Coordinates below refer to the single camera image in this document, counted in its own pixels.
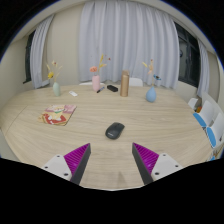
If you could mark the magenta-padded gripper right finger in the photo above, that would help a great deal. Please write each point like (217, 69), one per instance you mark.
(165, 165)

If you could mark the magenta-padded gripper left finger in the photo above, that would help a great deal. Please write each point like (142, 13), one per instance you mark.
(56, 165)

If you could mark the black computer mouse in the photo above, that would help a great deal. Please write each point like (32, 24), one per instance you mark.
(115, 130)

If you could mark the colourful printed mouse pad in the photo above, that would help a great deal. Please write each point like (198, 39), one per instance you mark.
(57, 114)

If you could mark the group of white blue-seated chairs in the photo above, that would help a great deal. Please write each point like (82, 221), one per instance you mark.
(210, 120)

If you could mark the blue vase with dried flowers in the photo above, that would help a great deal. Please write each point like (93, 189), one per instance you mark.
(151, 95)

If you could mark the small white remote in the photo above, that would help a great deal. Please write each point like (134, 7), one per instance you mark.
(73, 93)

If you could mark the green vase with dried flowers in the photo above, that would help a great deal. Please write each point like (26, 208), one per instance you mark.
(56, 89)

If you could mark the white chair backrest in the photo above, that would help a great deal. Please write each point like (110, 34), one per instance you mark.
(86, 83)
(136, 82)

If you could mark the dark marker pen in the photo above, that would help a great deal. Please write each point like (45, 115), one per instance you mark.
(100, 89)

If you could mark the pink vase with dried flowers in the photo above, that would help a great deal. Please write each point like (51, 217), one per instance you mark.
(96, 83)

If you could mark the small black case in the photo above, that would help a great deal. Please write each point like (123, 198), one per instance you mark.
(112, 88)

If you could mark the narrow white curtain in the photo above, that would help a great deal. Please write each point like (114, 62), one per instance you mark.
(203, 70)
(40, 56)

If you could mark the wide white curtain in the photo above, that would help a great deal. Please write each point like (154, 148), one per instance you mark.
(130, 40)

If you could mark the dark window with black frame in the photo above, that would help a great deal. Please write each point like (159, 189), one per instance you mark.
(188, 56)
(29, 56)

